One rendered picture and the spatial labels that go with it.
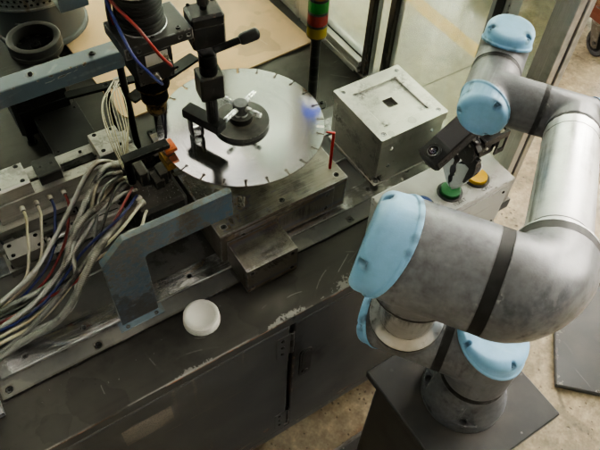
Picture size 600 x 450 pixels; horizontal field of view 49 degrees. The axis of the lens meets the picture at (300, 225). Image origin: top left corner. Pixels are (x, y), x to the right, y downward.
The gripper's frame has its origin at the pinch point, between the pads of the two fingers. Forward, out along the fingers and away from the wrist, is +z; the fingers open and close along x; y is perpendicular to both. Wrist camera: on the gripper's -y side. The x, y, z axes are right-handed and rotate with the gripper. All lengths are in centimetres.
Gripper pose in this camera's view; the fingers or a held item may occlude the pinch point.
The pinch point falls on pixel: (449, 184)
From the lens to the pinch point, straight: 129.6
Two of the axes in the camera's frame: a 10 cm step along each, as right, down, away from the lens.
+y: 8.4, -4.1, 3.5
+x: -5.4, -6.8, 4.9
